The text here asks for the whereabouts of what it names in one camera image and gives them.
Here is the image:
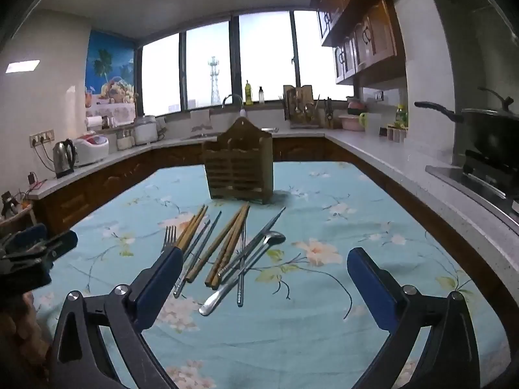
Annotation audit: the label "lattice tower outside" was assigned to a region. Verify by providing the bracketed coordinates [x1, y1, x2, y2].
[207, 56, 222, 104]

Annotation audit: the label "person's left hand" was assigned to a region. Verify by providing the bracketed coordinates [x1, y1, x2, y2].
[0, 289, 53, 375]

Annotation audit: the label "black wok with handle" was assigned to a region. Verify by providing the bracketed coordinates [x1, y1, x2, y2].
[414, 87, 519, 163]

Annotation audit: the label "white plastic container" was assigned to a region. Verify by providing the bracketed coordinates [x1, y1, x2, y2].
[367, 113, 387, 135]

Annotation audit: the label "metal chopstick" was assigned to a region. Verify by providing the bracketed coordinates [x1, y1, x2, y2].
[237, 219, 246, 307]
[184, 211, 223, 282]
[217, 206, 287, 278]
[174, 219, 211, 298]

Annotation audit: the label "chrome sink faucet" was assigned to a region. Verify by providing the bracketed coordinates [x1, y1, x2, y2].
[222, 93, 246, 111]

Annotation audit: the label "wooden base cabinets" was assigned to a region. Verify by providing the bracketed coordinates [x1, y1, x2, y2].
[32, 136, 519, 325]

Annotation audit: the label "floral light blue tablecloth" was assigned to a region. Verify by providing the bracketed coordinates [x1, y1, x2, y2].
[30, 161, 512, 389]

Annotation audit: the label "metal fork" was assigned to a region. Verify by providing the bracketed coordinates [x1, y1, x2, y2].
[161, 226, 178, 253]

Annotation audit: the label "tropical fruit wall poster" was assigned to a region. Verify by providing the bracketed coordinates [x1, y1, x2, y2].
[84, 29, 137, 119]

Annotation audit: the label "wall power strip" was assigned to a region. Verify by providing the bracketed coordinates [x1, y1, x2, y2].
[29, 129, 55, 148]

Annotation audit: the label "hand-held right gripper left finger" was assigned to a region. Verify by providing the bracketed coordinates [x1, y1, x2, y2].
[49, 246, 185, 389]

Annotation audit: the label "white round cooker pot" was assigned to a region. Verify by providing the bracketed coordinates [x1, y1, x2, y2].
[134, 115, 159, 146]

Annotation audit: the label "white and red rice cooker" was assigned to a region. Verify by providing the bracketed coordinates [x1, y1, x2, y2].
[74, 134, 110, 167]

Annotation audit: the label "gas stove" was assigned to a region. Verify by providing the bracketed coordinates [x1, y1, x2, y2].
[425, 150, 519, 225]

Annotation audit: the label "kitchen window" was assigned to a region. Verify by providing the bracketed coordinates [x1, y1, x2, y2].
[137, 9, 354, 116]

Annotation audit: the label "steel electric kettle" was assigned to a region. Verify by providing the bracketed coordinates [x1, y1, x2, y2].
[53, 138, 78, 179]

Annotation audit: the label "pale hanging dish cloth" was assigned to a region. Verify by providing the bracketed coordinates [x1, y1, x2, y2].
[190, 109, 212, 133]

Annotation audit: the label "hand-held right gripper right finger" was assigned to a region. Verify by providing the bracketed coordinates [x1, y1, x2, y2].
[346, 247, 493, 389]

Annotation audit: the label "knife block with knives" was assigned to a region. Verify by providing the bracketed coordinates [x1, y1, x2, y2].
[323, 97, 337, 129]

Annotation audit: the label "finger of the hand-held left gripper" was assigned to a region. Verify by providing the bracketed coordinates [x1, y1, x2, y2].
[0, 224, 48, 253]
[8, 230, 78, 263]

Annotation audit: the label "grey kitchen countertop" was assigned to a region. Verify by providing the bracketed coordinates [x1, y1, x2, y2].
[23, 127, 519, 262]

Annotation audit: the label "wooden countertop utensil rack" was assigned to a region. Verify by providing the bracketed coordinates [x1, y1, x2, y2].
[283, 84, 321, 129]

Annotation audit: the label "pink plastic basin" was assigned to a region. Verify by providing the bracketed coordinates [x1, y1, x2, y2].
[338, 115, 366, 131]

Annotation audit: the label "metal spoon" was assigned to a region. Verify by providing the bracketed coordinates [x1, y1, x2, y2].
[199, 230, 287, 317]

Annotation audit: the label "red lidded pot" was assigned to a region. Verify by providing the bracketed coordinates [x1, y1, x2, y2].
[346, 97, 368, 116]

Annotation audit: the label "rectangular ceiling light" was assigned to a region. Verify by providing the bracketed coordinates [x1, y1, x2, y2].
[6, 59, 41, 75]

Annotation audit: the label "small dark gadget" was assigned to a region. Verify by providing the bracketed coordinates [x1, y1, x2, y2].
[0, 190, 19, 218]

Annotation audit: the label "wooden chopstick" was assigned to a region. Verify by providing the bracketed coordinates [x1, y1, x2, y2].
[180, 206, 209, 252]
[205, 204, 249, 287]
[186, 204, 246, 283]
[177, 205, 204, 249]
[211, 206, 250, 289]

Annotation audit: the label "wooden upper cabinets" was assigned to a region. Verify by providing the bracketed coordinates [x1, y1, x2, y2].
[311, 0, 407, 87]

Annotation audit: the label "wooden utensil holder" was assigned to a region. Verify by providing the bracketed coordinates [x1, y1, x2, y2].
[201, 117, 274, 205]

